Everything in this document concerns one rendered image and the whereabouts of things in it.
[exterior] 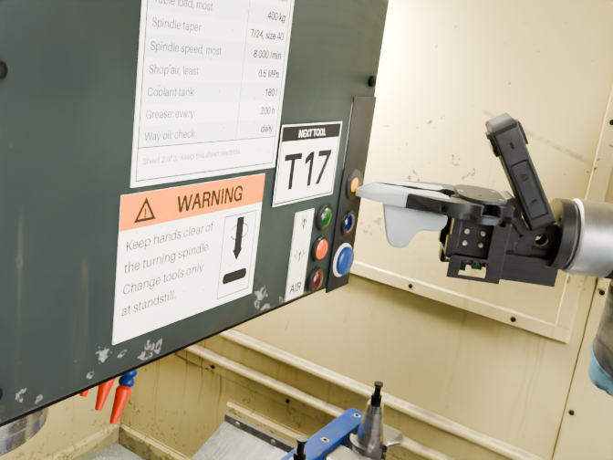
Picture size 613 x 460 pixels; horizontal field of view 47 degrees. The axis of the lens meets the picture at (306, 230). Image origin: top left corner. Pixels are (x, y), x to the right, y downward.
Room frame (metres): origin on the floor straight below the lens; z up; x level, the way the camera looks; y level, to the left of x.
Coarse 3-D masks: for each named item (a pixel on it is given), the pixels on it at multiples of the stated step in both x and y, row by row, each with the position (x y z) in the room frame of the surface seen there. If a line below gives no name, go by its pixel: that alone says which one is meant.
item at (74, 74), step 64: (0, 0) 0.37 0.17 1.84; (64, 0) 0.40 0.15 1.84; (128, 0) 0.44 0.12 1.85; (320, 0) 0.62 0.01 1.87; (384, 0) 0.71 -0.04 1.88; (0, 64) 0.36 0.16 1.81; (64, 64) 0.40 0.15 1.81; (128, 64) 0.44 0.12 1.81; (320, 64) 0.63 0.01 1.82; (0, 128) 0.37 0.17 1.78; (64, 128) 0.40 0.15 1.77; (128, 128) 0.44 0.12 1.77; (0, 192) 0.37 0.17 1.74; (64, 192) 0.40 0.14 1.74; (128, 192) 0.45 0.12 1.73; (0, 256) 0.37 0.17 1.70; (64, 256) 0.41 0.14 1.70; (256, 256) 0.58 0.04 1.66; (0, 320) 0.37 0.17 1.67; (64, 320) 0.41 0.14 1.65; (192, 320) 0.51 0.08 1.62; (0, 384) 0.37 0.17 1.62; (64, 384) 0.41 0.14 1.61
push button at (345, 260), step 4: (344, 248) 0.70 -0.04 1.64; (348, 248) 0.70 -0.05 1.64; (340, 252) 0.69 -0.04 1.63; (344, 252) 0.69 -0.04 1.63; (348, 252) 0.70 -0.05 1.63; (352, 252) 0.71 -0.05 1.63; (340, 256) 0.69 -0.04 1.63; (344, 256) 0.69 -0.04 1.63; (348, 256) 0.70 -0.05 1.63; (352, 256) 0.71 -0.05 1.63; (340, 260) 0.69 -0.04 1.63; (344, 260) 0.69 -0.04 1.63; (348, 260) 0.70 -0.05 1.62; (352, 260) 0.71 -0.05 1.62; (340, 264) 0.69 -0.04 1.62; (344, 264) 0.69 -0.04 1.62; (348, 264) 0.70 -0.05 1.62; (352, 264) 0.71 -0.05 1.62; (340, 268) 0.69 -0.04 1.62; (344, 268) 0.69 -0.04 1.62; (348, 268) 0.70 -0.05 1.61; (340, 272) 0.69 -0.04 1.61; (344, 272) 0.70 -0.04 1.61
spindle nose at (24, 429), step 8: (32, 416) 0.54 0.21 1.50; (40, 416) 0.55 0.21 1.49; (8, 424) 0.52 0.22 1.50; (16, 424) 0.52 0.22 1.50; (24, 424) 0.53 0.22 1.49; (32, 424) 0.54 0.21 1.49; (40, 424) 0.56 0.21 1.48; (0, 432) 0.51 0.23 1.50; (8, 432) 0.52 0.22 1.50; (16, 432) 0.52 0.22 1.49; (24, 432) 0.53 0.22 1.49; (32, 432) 0.54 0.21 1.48; (0, 440) 0.51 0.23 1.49; (8, 440) 0.52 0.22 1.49; (16, 440) 0.53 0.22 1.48; (24, 440) 0.53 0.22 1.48; (0, 448) 0.51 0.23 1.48; (8, 448) 0.52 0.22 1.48
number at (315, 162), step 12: (312, 144) 0.63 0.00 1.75; (324, 144) 0.65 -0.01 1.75; (312, 156) 0.63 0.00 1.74; (324, 156) 0.65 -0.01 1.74; (312, 168) 0.64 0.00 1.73; (324, 168) 0.65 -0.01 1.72; (300, 180) 0.62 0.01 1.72; (312, 180) 0.64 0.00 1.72; (324, 180) 0.66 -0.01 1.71; (300, 192) 0.62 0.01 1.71
